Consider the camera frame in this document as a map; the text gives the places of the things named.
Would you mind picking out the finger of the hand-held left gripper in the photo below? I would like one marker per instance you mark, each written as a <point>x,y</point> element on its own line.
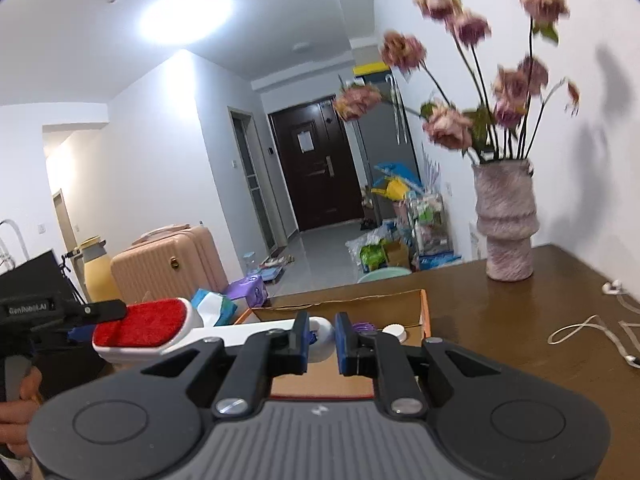
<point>102,311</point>
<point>81,335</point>

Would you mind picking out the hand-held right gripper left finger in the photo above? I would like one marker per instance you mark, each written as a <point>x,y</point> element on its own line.
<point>301,342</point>

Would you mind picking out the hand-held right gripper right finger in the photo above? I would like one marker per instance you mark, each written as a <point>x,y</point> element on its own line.
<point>341,345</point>

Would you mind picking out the white plastic bottle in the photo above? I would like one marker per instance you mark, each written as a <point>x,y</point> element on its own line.
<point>322,345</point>

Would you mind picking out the purple plastic lid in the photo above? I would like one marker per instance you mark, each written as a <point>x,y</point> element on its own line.
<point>364,328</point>

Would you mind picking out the red white lint brush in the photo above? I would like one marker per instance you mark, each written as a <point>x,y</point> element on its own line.
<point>145,325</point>

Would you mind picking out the white bottle cap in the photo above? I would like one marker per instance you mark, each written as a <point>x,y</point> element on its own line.
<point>394,333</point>

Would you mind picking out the orange cardboard box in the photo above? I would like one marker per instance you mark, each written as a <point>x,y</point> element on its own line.
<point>390,307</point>

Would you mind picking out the person's left hand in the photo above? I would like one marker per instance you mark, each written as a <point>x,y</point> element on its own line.
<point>17,422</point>

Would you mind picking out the yellow thermos jug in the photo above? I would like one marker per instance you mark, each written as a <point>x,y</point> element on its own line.
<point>100,275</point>

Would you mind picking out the purple pack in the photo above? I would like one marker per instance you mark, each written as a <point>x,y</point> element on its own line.
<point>247,290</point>

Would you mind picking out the pink suitcase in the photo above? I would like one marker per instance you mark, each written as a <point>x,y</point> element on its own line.
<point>165,265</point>

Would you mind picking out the green plastic basin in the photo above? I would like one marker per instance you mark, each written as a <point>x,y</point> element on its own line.
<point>385,276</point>

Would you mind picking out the blue tissue pack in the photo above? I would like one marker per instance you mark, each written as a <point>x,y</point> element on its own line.
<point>215,307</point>

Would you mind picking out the clear plastic bag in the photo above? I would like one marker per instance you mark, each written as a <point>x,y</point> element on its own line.
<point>370,250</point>

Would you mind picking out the storage rack with bottles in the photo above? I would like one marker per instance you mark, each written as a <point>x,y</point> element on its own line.
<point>425,225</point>

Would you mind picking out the dark brown door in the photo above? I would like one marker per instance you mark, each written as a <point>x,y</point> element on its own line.
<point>320,185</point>

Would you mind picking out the yellow watering can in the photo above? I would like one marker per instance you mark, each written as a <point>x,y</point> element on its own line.
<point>392,190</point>

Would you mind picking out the grey interior door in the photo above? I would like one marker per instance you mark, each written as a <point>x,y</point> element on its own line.
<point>250,185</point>

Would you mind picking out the blue plastic rack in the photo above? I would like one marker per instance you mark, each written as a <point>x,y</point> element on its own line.
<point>397,172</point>

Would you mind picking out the white paper notice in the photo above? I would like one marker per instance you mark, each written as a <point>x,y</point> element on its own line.
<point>306,141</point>

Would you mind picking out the pink ceramic vase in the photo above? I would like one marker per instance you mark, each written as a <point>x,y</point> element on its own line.
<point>507,220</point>

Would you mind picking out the grey fridge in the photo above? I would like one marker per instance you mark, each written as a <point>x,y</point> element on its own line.
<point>380,135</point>

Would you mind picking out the white umbrella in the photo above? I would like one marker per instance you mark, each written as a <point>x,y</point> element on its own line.
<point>398,110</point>

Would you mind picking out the dried pink roses bunch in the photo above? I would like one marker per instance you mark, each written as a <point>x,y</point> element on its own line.
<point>450,125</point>

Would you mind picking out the yellow black box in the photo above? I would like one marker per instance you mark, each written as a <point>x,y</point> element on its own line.
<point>372,70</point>

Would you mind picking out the small ceiling light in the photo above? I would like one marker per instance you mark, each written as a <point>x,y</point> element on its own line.
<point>302,47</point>

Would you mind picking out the round ceiling lamp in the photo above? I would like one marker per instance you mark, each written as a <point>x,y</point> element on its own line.
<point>185,15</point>

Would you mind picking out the purple wall sticker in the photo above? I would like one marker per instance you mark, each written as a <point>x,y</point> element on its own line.
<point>431,167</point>

